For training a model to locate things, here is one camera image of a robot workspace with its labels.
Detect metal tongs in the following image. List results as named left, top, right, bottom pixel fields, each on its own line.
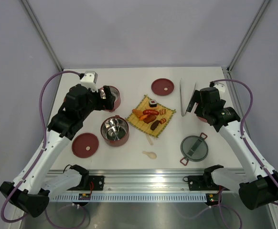
left=179, top=78, right=197, bottom=117

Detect fried chicken piece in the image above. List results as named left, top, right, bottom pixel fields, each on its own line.
left=132, top=109, right=143, bottom=118

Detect bacon piece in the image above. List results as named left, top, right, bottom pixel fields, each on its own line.
left=160, top=118, right=167, bottom=124
left=160, top=109, right=167, bottom=115

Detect red sausage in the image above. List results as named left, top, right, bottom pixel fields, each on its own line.
left=143, top=109, right=159, bottom=115

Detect sushi roll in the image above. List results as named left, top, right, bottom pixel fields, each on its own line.
left=149, top=100, right=158, bottom=107

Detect brown meat slice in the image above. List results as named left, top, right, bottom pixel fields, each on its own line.
left=143, top=115, right=157, bottom=124

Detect dark chocolate pastry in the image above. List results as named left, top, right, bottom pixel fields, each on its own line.
left=150, top=120, right=160, bottom=131

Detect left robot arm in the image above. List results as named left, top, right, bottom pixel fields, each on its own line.
left=0, top=84, right=115, bottom=218

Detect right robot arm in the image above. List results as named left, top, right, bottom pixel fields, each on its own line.
left=187, top=87, right=278, bottom=210

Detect back left red steel bowl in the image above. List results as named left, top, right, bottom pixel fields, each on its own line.
left=104, top=85, right=121, bottom=112

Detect red steel bowl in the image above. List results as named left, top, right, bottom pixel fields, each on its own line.
left=104, top=85, right=121, bottom=112
left=197, top=116, right=207, bottom=123
left=100, top=115, right=129, bottom=147

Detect right red steel bowl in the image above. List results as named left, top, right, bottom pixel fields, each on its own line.
left=197, top=116, right=207, bottom=123

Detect front red steel bowl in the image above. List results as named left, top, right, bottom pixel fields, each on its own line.
left=100, top=115, right=129, bottom=147

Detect back red lid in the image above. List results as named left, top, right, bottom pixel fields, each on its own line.
left=151, top=78, right=175, bottom=96

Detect bamboo woven tray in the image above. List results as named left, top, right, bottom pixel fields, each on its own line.
left=126, top=95, right=176, bottom=138

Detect front left red lid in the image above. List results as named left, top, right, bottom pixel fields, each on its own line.
left=72, top=133, right=99, bottom=158

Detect beige spoon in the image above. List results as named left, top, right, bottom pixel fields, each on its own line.
left=142, top=151, right=157, bottom=159

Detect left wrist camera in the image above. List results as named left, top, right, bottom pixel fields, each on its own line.
left=80, top=71, right=98, bottom=93

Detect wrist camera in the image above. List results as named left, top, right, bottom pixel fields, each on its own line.
left=80, top=71, right=98, bottom=93
left=209, top=82, right=226, bottom=94

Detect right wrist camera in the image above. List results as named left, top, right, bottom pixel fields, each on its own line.
left=209, top=82, right=226, bottom=94

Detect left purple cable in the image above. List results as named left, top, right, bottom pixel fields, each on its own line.
left=0, top=70, right=92, bottom=228

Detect purple cable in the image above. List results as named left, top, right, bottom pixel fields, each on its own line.
left=0, top=70, right=92, bottom=228
left=177, top=79, right=278, bottom=227

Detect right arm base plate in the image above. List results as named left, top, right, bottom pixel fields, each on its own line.
left=182, top=175, right=220, bottom=191

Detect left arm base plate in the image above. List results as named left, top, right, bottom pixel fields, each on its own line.
left=68, top=175, right=105, bottom=191

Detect aluminium rail frame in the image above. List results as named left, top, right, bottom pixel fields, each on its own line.
left=10, top=167, right=278, bottom=229

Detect white slotted cable duct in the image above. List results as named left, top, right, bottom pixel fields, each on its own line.
left=50, top=193, right=207, bottom=203

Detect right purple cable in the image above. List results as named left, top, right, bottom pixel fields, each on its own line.
left=177, top=79, right=278, bottom=227

